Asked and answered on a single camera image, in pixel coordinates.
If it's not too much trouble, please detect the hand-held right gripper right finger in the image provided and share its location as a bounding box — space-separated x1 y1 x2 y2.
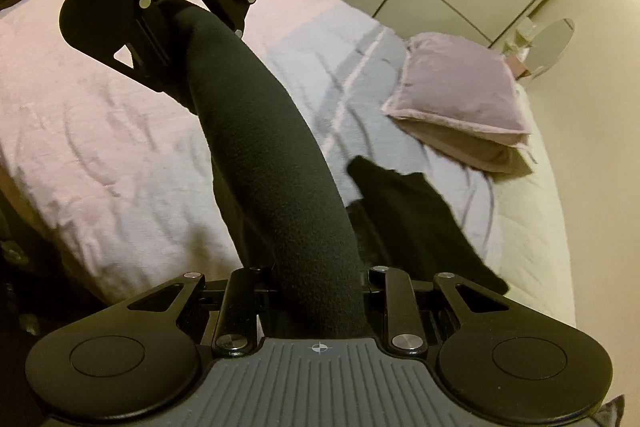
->
367 266 511 355

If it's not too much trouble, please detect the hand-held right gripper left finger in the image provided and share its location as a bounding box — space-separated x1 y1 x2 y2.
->
127 266 276 356

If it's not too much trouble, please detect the dark fleece garment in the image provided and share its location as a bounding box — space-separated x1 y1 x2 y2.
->
159 1 368 340

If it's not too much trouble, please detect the white mattress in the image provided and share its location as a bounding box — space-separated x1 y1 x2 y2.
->
487 82 581 328

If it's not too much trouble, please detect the brownish pink pillow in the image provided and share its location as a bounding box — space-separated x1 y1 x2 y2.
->
395 117 536 175

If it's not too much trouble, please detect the purple pillow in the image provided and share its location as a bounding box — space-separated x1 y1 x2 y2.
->
381 32 532 152

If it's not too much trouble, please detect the round mirror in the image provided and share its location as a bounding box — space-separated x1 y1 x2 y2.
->
522 18 576 80

